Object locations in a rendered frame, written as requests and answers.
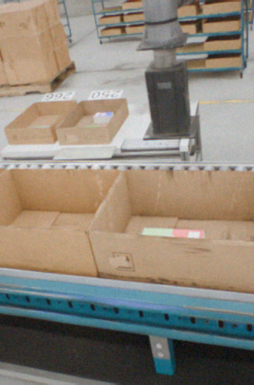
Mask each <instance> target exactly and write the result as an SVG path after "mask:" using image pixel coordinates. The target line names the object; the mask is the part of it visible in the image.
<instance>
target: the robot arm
mask: <svg viewBox="0 0 254 385"><path fill-rule="evenodd" d="M193 1H194V0H142V2H143V9H144V22H145V28H144V35H143V44H144V46H148V47H160V46H166V44H173V43H176V42H178V41H182V40H183V39H184V33H183V29H182V27H180V24H179V23H178V19H177V9H179V8H182V7H184V6H186V5H189V4H191V2H193Z"/></svg>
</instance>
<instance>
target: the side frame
mask: <svg viewBox="0 0 254 385"><path fill-rule="evenodd" d="M5 293H7V294H8V295H9V298H10V299H8V297H7V296H6V294H5ZM26 296H28V298H29V301H30V302H27V300H26ZM46 299H49V300H50V303H51V305H49V304H48V302H47V300H46ZM38 300H39V301H38ZM68 302H71V305H72V307H70V306H69V304H68ZM91 304H93V305H94V306H95V311H93V310H92V306H91ZM113 307H117V308H118V311H119V313H118V314H117V313H116V311H115V308H113ZM104 308H105V309H104ZM127 311H129V312H127ZM138 311H143V314H144V316H143V317H140V316H139V313H138ZM0 314H8V315H14V316H20V317H29V318H35V319H41V320H52V321H57V322H63V323H68V324H73V325H79V326H90V327H95V328H100V329H111V330H117V331H123V332H133V333H139V334H145V335H155V336H156V337H161V338H172V339H177V340H183V341H193V342H199V343H205V344H215V345H220V346H226V347H237V348H243V349H248V350H254V303H249V302H234V301H227V300H219V299H206V298H199V297H191V296H177V295H170V293H156V292H148V291H141V290H127V289H120V288H111V287H104V286H90V285H83V284H75V283H61V282H54V280H40V279H32V278H25V277H11V276H4V275H0ZM153 314H155V315H153ZM164 314H168V316H169V320H166V319H165V316H164ZM178 317H179V318H178ZM191 317H195V321H196V324H192V322H191ZM218 320H223V327H219V323H218ZM206 321H208V322H206ZM247 323H250V325H252V331H248V330H247ZM234 325H236V326H234Z"/></svg>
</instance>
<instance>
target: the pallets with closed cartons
mask: <svg viewBox="0 0 254 385"><path fill-rule="evenodd" d="M60 20H61V18H60V14H59V11H58V8H57V4H56V0H35V1H34V2H24V3H20V4H19V3H13V4H9V5H0V87H2V86H3V85H5V84H9V85H8V86H6V87H3V88H0V98H3V96H5V95H8V98H10V96H15V95H25V94H26V93H27V92H30V91H41V93H42V94H47V93H53V92H54V91H55V90H56V89H57V88H58V87H59V85H60V84H61V83H63V82H64V81H65V80H66V79H67V78H68V77H69V76H71V75H72V74H73V73H74V71H76V70H77V68H76V65H75V61H71V60H70V56H69V52H68V45H67V42H66V37H65V30H64V27H63V25H62V22H61V21H60ZM65 69H66V70H67V71H66V72H65V73H64V70H65ZM53 80H55V81H54V82H53V83H52V84H51V82H52V81H53ZM29 83H31V85H30V86H28V85H29ZM38 83H39V84H38Z"/></svg>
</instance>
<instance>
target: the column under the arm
mask: <svg viewBox="0 0 254 385"><path fill-rule="evenodd" d="M144 75H145V81H146V86H147V98H148V104H149V110H150V123H149V125H148V128H147V130H146V133H145V135H144V138H143V141H158V140H177V139H178V138H181V139H195V138H196V135H197V131H198V123H199V120H200V115H195V116H191V114H190V103H189V84H188V74H187V64H186V58H182V59H177V64H176V65H174V66H171V67H168V68H156V67H155V63H154V62H151V63H150V64H149V65H148V67H147V69H146V71H145V72H144Z"/></svg>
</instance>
